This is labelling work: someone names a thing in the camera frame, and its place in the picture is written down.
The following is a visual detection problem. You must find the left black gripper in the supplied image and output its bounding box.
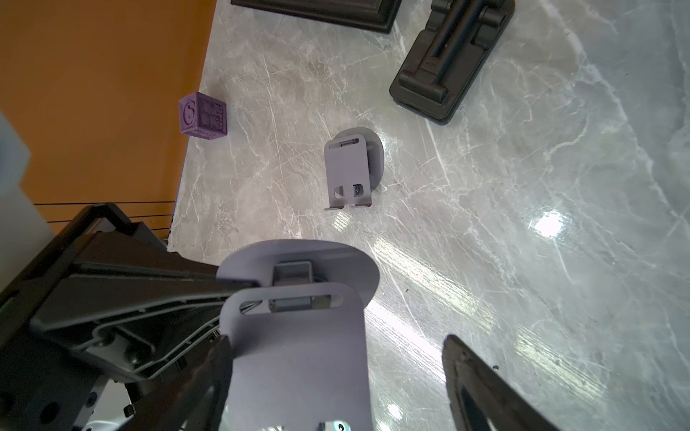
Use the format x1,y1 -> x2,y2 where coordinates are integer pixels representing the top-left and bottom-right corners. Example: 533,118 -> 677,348
1,203 -> 253,430

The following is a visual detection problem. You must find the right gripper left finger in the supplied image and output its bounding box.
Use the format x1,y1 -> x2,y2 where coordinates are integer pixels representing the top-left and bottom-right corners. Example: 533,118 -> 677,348
120,336 -> 234,430

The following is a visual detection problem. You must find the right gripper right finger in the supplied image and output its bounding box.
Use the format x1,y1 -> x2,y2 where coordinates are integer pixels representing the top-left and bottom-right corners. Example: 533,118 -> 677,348
442,335 -> 556,430

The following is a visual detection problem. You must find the grey round stand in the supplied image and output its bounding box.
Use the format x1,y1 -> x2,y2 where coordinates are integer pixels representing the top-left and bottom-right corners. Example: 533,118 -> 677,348
323,128 -> 385,210
217,240 -> 380,430

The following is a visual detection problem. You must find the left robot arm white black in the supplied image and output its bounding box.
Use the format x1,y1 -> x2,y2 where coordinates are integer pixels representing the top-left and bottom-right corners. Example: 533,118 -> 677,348
1,120 -> 244,430

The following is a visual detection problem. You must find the black folded phone stand left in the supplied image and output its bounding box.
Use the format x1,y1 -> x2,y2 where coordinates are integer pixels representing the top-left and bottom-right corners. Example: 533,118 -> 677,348
389,0 -> 516,125

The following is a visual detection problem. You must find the purple cube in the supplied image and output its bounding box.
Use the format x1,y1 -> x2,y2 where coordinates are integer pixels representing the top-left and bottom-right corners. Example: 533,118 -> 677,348
178,92 -> 227,140

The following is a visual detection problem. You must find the black white chessboard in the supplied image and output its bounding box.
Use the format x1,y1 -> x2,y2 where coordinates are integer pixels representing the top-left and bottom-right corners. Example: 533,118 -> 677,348
231,0 -> 402,34

